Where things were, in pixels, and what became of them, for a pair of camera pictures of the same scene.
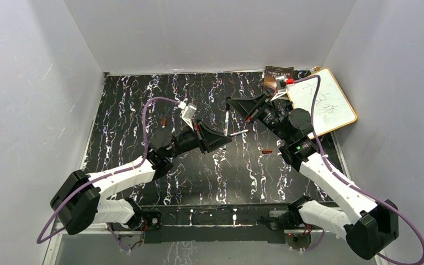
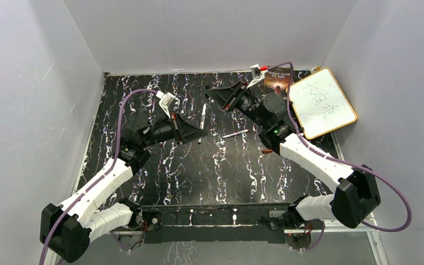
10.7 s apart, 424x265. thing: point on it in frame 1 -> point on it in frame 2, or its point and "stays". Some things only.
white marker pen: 227,118 -> 201,124
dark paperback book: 271,73 stays
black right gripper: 246,107 -> 228,97
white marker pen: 244,131 stays
